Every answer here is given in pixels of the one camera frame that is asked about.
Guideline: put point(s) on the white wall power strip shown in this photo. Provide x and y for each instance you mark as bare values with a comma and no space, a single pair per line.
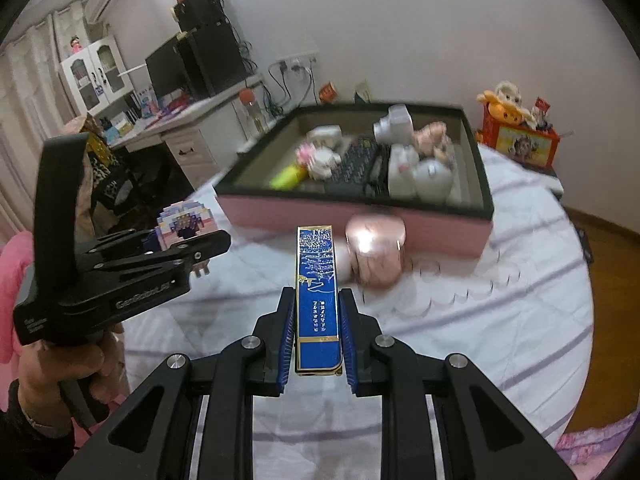
299,61

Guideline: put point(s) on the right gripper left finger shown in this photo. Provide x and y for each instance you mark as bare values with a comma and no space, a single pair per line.
276,331

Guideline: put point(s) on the white desk with drawers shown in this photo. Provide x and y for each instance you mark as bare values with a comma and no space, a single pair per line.
205,138

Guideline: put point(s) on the white earbuds case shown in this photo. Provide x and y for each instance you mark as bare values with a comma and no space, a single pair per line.
343,261

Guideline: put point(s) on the blue white snack bag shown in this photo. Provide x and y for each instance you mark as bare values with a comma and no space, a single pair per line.
362,92

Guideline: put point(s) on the red toy storage box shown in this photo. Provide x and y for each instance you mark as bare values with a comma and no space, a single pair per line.
527,146

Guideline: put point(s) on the white glass door cabinet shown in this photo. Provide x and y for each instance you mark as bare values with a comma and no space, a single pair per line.
95,77

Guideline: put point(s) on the white charger adapter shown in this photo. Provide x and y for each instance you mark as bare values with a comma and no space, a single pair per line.
328,136

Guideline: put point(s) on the black computer monitor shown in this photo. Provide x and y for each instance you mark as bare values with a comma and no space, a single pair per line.
165,68

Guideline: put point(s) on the white pink brick doll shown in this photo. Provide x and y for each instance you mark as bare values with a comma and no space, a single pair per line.
319,161

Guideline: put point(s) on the rose gold lid jar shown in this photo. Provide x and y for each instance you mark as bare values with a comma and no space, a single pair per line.
376,247

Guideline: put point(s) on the pink floral pillow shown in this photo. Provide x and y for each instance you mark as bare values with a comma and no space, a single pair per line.
588,452

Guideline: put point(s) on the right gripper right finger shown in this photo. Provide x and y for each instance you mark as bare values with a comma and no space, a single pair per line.
358,332

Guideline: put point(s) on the bottle with orange cap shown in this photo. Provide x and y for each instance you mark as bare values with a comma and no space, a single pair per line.
248,99

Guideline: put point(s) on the pink plush doll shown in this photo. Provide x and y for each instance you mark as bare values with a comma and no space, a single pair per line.
432,140

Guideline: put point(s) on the pink box with black rim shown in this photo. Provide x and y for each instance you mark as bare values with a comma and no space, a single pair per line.
457,225

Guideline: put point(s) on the black box on tower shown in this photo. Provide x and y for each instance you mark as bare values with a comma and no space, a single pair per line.
194,14

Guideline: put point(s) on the orange snack bag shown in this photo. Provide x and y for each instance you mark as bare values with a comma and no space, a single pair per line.
327,93

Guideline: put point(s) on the person's left hand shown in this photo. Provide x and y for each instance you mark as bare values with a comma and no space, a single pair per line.
42,368

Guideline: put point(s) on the yellow plush toy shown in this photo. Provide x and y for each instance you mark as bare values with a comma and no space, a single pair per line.
504,111

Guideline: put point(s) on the blue gold rectangular box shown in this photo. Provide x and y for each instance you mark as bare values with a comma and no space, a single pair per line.
318,348

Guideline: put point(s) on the black remote control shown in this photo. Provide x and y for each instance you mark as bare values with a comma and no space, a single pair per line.
352,175

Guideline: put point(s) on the black computer tower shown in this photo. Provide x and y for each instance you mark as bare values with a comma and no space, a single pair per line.
211,59

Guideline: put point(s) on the white skull plush toy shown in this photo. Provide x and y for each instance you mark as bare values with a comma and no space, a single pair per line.
508,92

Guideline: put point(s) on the yellow highlighter pen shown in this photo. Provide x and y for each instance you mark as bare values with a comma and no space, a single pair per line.
289,177

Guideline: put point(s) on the white astronaut rabbit toy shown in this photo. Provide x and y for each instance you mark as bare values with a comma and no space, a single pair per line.
410,177

